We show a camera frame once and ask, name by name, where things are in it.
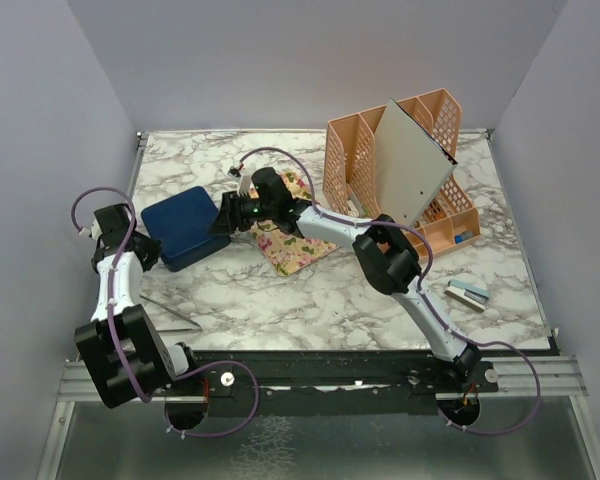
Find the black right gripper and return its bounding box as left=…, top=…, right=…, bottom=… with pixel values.
left=207, top=193, right=276, bottom=239

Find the blue box lid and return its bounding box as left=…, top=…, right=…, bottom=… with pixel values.
left=141, top=186, right=218, bottom=243

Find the purple cable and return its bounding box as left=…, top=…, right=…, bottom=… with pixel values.
left=228, top=146, right=542, bottom=436
left=69, top=186, right=260, bottom=440

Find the floral serving tray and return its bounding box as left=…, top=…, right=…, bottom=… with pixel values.
left=249, top=171, right=344, bottom=278

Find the stapler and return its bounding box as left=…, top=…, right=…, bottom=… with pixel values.
left=444, top=279, right=490, bottom=313

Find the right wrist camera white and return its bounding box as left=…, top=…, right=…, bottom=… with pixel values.
left=228, top=165, right=252, bottom=196

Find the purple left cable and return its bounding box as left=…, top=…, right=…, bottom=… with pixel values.
left=69, top=186, right=260, bottom=440

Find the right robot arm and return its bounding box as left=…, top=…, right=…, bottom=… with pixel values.
left=208, top=167, right=481, bottom=391

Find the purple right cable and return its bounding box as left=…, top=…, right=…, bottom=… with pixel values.
left=228, top=146, right=542, bottom=436

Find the small blue cap item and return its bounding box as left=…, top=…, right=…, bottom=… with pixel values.
left=454, top=231, right=471, bottom=244

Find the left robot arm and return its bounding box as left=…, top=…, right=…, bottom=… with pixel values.
left=74, top=231, right=201, bottom=408

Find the peach plastic desk organizer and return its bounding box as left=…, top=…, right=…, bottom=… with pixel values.
left=322, top=88, right=481, bottom=257

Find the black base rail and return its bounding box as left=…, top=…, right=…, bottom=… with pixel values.
left=158, top=350, right=498, bottom=420

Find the grey board in organizer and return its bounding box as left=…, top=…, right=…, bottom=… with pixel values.
left=374, top=99, right=457, bottom=226

